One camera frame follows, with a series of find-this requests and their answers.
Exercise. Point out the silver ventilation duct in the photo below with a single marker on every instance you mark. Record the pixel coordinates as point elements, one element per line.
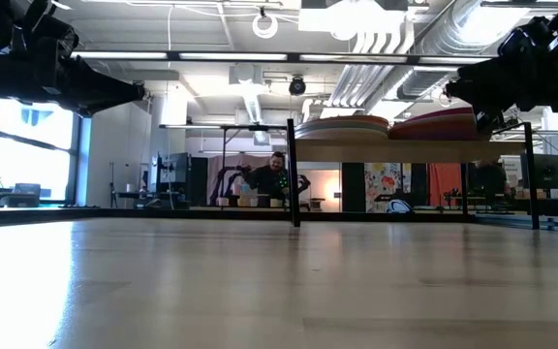
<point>453,29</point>

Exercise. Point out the overhead bar with light strips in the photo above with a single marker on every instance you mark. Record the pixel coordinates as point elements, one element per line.
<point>233,56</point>

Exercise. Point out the orange panel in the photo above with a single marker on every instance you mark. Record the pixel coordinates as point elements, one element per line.
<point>443,181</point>

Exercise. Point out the cream plate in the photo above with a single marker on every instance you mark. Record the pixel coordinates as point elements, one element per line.
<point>347,120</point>

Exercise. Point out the magenta plate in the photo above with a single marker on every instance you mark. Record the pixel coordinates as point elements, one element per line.
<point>443,112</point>

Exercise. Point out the pale peach plate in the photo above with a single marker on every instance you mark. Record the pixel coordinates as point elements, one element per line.
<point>342,135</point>

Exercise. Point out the colourful floral poster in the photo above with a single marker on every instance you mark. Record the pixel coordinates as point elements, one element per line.
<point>383,184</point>

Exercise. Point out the black computer monitor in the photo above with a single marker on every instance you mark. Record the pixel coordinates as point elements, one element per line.
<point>548,170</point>

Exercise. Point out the white and blue ball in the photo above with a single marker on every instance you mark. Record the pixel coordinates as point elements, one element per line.
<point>398,207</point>

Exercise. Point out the black cabinet with screens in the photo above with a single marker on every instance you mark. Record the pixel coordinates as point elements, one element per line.
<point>194,179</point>

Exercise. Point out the black aluminium table frame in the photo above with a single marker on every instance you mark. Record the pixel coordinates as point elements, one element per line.
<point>90,213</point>

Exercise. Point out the black background robot arm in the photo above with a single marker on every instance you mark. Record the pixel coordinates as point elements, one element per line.
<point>226,177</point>

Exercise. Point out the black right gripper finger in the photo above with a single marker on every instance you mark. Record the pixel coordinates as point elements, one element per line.
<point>477,89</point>
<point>489,121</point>

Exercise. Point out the wooden shelf with black legs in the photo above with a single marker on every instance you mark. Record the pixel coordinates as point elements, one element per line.
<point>381,151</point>

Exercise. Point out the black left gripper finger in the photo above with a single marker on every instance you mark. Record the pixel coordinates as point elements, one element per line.
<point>85,110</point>
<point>114,89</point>

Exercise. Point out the black pillar panel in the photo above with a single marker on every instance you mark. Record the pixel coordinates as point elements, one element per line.
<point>353,186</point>

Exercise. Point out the person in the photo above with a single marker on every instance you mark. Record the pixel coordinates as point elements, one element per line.
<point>269,177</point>
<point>491,178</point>

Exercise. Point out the purple plate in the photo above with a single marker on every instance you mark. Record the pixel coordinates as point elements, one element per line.
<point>429,135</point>

